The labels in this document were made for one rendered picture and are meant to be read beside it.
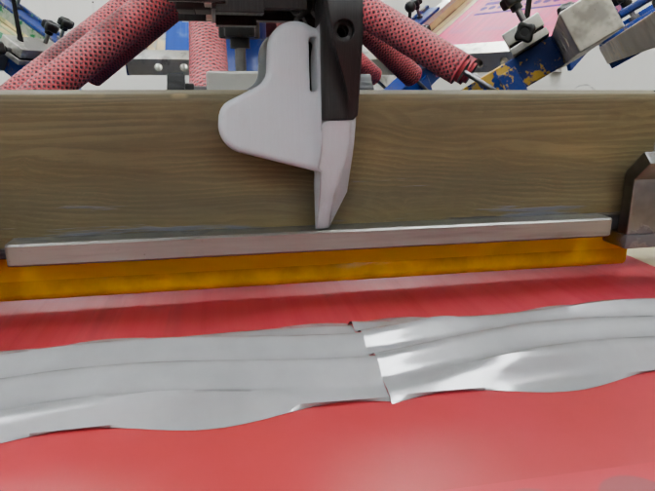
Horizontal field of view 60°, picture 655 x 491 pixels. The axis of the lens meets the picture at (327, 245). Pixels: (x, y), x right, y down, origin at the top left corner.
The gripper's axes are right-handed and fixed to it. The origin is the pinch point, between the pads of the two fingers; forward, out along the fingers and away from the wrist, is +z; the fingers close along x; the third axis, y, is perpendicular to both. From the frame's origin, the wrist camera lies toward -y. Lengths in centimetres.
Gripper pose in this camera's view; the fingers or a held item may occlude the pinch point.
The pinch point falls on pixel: (327, 193)
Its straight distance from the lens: 29.6
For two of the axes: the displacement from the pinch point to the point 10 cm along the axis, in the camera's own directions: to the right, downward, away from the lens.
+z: 0.0, 9.6, 2.6
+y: -9.8, 0.5, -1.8
